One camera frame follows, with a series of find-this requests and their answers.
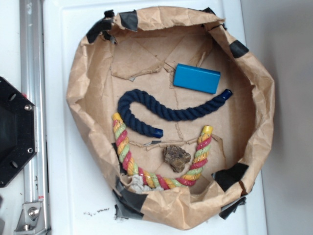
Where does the metal corner bracket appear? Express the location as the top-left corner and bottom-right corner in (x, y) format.
(14, 202), (49, 235)

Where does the blue rectangular block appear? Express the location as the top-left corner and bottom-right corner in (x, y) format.
(173, 64), (221, 94)

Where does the red yellow green rope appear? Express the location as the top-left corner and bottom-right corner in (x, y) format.
(112, 112), (214, 189)

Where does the white tray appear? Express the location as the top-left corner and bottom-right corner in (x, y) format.
(42, 0), (268, 235)

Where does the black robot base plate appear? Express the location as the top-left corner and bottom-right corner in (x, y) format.
(0, 77), (36, 188)

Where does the aluminium extrusion rail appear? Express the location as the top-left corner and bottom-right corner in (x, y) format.
(14, 0), (51, 235)

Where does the grey crumpled rock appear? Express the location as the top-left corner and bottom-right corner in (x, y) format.
(129, 175), (164, 194)

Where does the brown rock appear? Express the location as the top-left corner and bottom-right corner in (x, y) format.
(163, 145), (191, 173)

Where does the brown paper bin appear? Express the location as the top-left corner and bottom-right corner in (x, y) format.
(67, 6), (275, 230)

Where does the navy blue rope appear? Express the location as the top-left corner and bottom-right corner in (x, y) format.
(117, 89), (232, 138)

